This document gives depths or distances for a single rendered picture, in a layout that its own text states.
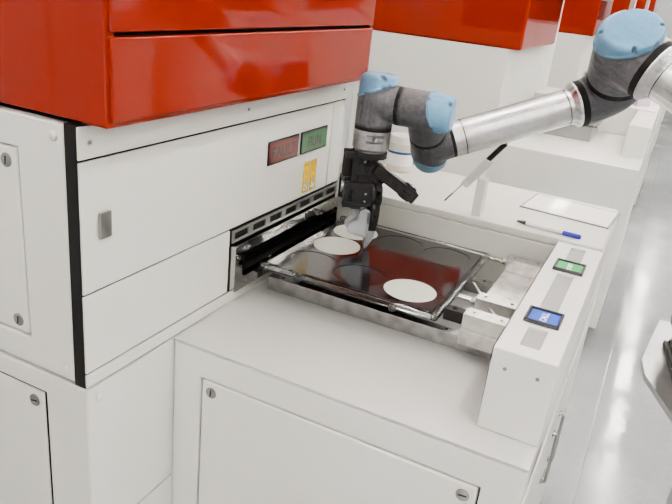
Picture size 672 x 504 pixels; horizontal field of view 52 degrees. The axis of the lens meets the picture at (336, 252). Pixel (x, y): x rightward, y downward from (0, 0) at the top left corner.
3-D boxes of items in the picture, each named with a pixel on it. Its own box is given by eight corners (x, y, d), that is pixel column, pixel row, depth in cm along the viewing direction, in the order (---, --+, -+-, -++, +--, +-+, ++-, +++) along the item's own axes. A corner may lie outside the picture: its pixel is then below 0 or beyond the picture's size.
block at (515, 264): (503, 270, 149) (506, 257, 148) (507, 265, 152) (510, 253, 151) (540, 280, 146) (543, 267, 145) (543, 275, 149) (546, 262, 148)
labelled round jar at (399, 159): (381, 169, 185) (386, 134, 181) (391, 164, 191) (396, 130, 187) (405, 174, 182) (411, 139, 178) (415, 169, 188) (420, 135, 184)
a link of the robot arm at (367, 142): (387, 126, 142) (395, 135, 135) (384, 148, 144) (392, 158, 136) (351, 123, 141) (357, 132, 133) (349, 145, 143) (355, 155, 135)
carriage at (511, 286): (456, 343, 122) (459, 329, 121) (504, 277, 153) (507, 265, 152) (500, 357, 119) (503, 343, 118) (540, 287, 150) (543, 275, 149)
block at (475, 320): (460, 327, 122) (463, 312, 120) (466, 320, 124) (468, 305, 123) (504, 341, 118) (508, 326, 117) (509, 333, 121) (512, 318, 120)
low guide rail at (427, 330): (267, 289, 142) (268, 275, 141) (272, 285, 144) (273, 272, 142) (504, 365, 123) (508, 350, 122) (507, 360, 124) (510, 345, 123)
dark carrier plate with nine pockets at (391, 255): (266, 264, 135) (266, 262, 135) (342, 220, 164) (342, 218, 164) (430, 315, 122) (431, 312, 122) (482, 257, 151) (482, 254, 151)
